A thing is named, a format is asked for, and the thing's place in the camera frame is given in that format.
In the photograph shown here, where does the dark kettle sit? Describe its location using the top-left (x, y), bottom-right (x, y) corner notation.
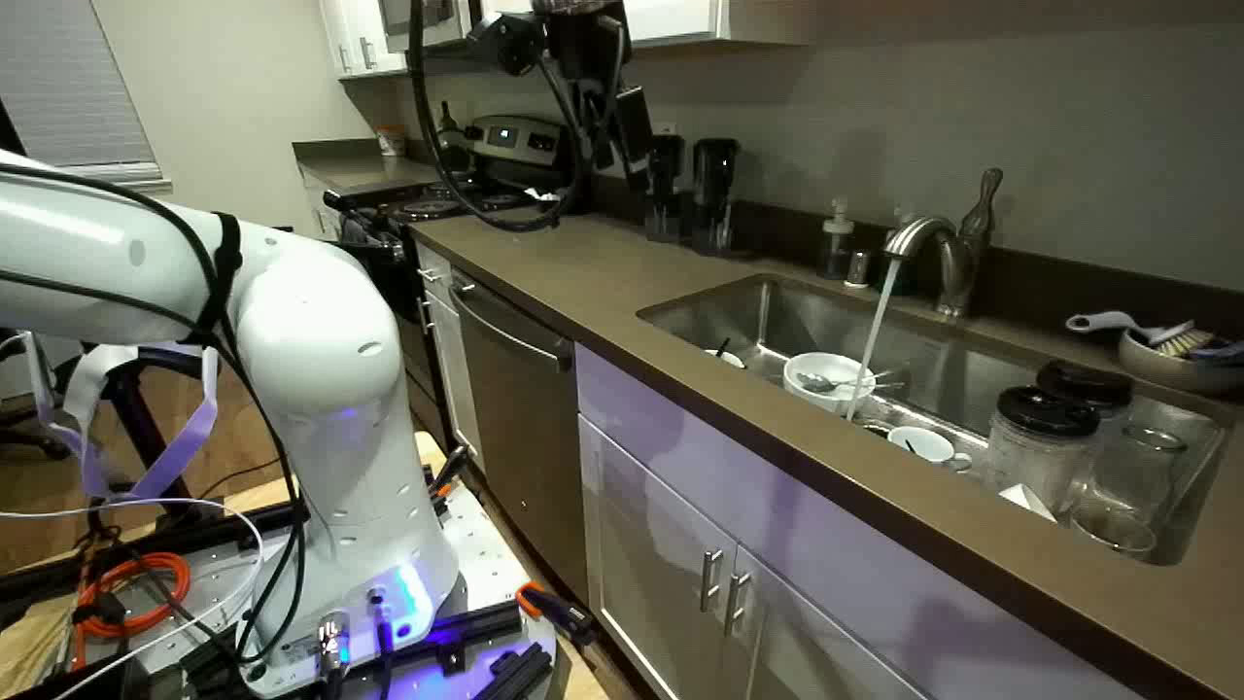
top-left (432, 102), bottom-right (476, 178)

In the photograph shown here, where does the white perforated robot table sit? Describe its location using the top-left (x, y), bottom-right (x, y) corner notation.
top-left (128, 426), bottom-right (575, 700)

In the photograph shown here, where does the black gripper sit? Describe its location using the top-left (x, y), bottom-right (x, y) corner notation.
top-left (531, 0), bottom-right (660, 178)

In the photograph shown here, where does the metal cabinet door handle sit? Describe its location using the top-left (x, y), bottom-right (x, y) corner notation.
top-left (721, 569), bottom-right (758, 636)
top-left (694, 549), bottom-right (725, 613)

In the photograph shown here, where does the white bowl with spoon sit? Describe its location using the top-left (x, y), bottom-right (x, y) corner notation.
top-left (780, 350), bottom-right (882, 414)

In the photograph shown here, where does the black and orange clamp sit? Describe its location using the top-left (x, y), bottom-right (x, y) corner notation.
top-left (513, 579), bottom-right (601, 643)

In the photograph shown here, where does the running water stream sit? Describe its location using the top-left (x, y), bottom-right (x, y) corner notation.
top-left (842, 251), bottom-right (907, 422)

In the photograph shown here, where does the black metal frame bar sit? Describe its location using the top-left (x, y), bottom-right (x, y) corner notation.
top-left (383, 597), bottom-right (558, 700)

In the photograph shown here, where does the window blind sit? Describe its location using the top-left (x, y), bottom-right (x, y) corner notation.
top-left (0, 0), bottom-right (164, 184)

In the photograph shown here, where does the white scoop utensil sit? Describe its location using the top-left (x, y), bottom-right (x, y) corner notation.
top-left (1060, 308), bottom-right (1158, 347)

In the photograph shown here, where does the stainless steel sink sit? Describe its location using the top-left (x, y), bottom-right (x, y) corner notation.
top-left (632, 268), bottom-right (1232, 569)

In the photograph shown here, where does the small white bowl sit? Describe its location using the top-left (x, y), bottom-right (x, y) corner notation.
top-left (885, 422), bottom-right (961, 470)

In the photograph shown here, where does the white narrow drawer cabinet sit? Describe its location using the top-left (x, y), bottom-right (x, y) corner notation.
top-left (415, 241), bottom-right (485, 458)

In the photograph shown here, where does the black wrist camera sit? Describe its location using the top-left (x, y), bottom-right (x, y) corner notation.
top-left (493, 13), bottom-right (549, 76)

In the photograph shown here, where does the glass jar with black lid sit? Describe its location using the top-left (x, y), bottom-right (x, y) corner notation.
top-left (978, 385), bottom-right (1102, 518)
top-left (1032, 359), bottom-right (1137, 413)

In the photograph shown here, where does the stainless steel dishwasher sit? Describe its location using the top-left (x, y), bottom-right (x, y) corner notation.
top-left (447, 272), bottom-right (590, 602)

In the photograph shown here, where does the orange cable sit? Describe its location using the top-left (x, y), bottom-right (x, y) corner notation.
top-left (67, 549), bottom-right (199, 652)

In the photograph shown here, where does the clear lidless glass jar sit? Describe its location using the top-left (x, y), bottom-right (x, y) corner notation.
top-left (1065, 418), bottom-right (1193, 560)

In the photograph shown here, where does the white flat ribbon strap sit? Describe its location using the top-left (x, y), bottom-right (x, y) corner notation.
top-left (22, 337), bottom-right (225, 506)

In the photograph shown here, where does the chrome kitchen faucet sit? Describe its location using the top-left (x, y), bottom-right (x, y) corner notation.
top-left (882, 208), bottom-right (983, 326)

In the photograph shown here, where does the white pump soap dispenser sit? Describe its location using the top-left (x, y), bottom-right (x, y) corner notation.
top-left (817, 194), bottom-right (857, 280)

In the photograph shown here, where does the white lower cabinet door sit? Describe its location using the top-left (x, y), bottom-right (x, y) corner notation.
top-left (733, 552), bottom-right (923, 700)
top-left (575, 414), bottom-right (747, 700)

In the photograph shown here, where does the bowl holding utensils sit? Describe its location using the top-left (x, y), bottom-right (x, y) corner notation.
top-left (1115, 324), bottom-right (1244, 399)

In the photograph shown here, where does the built-in microwave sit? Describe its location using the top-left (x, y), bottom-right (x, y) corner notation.
top-left (371, 0), bottom-right (475, 53)

